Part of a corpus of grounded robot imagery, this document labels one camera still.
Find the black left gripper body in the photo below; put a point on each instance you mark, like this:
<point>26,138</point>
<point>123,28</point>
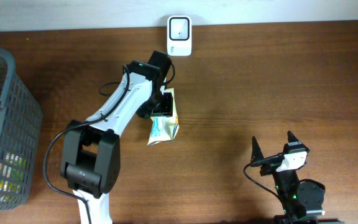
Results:
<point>162,106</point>

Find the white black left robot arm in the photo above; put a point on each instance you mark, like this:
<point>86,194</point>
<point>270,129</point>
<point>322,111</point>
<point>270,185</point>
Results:
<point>91,149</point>

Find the grey plastic mesh basket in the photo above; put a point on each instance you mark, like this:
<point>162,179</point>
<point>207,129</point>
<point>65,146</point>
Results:
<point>20,118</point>

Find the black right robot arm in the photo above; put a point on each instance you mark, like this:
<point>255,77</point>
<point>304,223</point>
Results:
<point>301,199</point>

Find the green snack bag in basket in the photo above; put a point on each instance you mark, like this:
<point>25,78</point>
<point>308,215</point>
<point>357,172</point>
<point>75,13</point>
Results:
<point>14,178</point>

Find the yellow snack bag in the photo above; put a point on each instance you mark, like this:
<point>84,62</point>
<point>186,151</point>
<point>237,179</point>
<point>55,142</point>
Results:
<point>164,128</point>

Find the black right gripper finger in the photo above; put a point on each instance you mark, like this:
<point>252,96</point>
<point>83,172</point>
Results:
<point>291,137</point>
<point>256,156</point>

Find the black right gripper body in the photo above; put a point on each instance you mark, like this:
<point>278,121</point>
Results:
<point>272,163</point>

